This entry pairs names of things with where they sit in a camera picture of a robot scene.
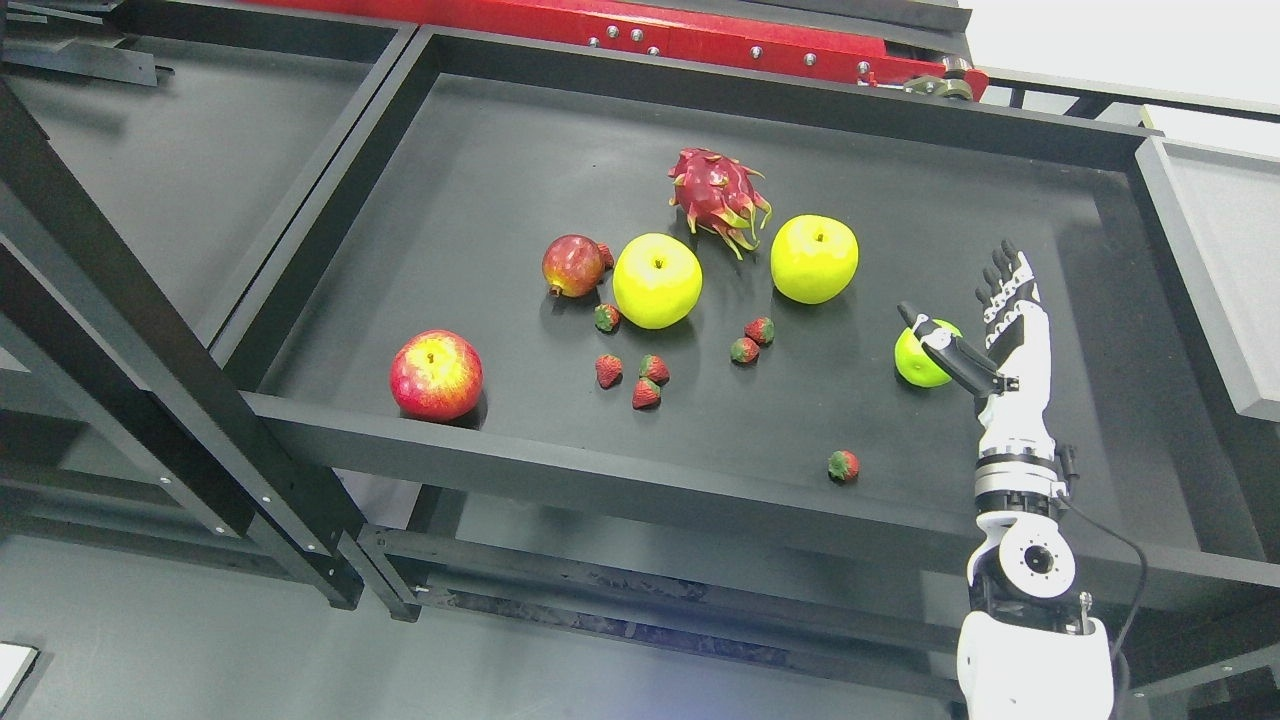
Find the yellow apple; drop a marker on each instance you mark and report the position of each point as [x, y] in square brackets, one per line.
[813, 258]
[656, 281]

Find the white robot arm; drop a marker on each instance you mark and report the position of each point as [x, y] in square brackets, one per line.
[1030, 647]

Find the pomegranate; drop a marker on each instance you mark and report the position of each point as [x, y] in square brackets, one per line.
[572, 266]

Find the yellow apple left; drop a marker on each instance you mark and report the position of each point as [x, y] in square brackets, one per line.
[656, 281]

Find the green apple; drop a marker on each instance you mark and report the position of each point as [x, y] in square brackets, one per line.
[914, 365]

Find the strawberry front lone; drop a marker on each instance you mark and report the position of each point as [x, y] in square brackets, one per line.
[843, 467]

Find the black metal shelf rack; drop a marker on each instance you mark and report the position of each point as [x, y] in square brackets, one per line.
[222, 221]

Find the red apple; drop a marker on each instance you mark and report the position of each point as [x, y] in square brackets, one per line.
[437, 376]

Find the strawberry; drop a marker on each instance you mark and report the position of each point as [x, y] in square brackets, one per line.
[654, 368]
[760, 330]
[606, 318]
[609, 370]
[744, 351]
[646, 394]

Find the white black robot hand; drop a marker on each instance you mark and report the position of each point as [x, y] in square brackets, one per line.
[1009, 376]

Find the yellow apple right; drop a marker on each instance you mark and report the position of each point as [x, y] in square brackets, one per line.
[813, 258]

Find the pink dragon fruit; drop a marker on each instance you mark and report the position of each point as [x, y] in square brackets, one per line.
[716, 193]

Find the red metal beam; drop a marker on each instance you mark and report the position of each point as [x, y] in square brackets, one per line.
[719, 39]

